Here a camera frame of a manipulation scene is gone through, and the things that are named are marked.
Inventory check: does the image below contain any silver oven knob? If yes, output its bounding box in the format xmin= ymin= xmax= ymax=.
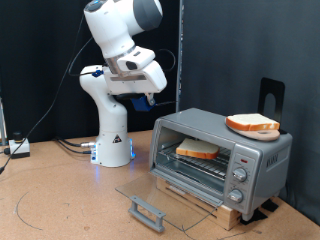
xmin=227 ymin=188 xmax=244 ymax=204
xmin=232 ymin=167 xmax=249 ymax=183

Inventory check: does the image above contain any black cable with silver connector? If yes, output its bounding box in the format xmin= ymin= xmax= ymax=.
xmin=54 ymin=136 xmax=98 ymax=148

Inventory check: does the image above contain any wire oven rack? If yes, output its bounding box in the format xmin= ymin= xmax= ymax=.
xmin=156 ymin=137 xmax=233 ymax=183

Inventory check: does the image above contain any grey curtain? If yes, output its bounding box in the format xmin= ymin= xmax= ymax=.
xmin=183 ymin=0 xmax=320 ymax=226

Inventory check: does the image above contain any white bread slice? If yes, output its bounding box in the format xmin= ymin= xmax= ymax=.
xmin=175 ymin=137 xmax=221 ymax=160
xmin=225 ymin=113 xmax=281 ymax=132

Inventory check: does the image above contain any black foam pad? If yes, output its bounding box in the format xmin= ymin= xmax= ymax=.
xmin=240 ymin=208 xmax=268 ymax=225
xmin=261 ymin=199 xmax=279 ymax=213

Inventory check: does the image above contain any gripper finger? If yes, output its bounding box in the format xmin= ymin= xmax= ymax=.
xmin=145 ymin=92 xmax=157 ymax=107

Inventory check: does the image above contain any white power box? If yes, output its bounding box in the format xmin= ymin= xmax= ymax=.
xmin=8 ymin=131 xmax=31 ymax=159

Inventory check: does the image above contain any black curtain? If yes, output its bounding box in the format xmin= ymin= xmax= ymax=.
xmin=0 ymin=0 xmax=181 ymax=144

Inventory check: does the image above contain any black metal bookend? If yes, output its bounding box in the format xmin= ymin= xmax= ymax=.
xmin=258 ymin=77 xmax=288 ymax=135

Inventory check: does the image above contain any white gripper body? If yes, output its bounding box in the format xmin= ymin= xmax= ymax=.
xmin=103 ymin=60 xmax=168 ymax=96

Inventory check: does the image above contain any long black hanging cable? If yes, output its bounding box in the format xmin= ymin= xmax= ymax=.
xmin=0 ymin=13 xmax=86 ymax=174

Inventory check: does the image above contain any black camera cable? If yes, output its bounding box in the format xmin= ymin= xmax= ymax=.
xmin=67 ymin=36 xmax=177 ymax=79

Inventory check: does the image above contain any blue cable clip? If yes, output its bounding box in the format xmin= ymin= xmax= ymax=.
xmin=91 ymin=68 xmax=105 ymax=79

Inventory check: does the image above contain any metal frame bar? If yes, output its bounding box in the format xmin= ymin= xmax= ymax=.
xmin=0 ymin=96 xmax=8 ymax=147

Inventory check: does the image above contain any slotted wooden block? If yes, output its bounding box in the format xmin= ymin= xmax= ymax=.
xmin=155 ymin=176 xmax=243 ymax=231

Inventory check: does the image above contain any silver toaster oven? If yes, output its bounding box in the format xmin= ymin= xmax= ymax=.
xmin=148 ymin=107 xmax=294 ymax=222

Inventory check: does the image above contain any vertical metal pole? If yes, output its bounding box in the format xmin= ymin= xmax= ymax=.
xmin=175 ymin=0 xmax=185 ymax=113

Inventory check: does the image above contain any thin black base cable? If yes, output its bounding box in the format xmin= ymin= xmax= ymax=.
xmin=57 ymin=139 xmax=93 ymax=155

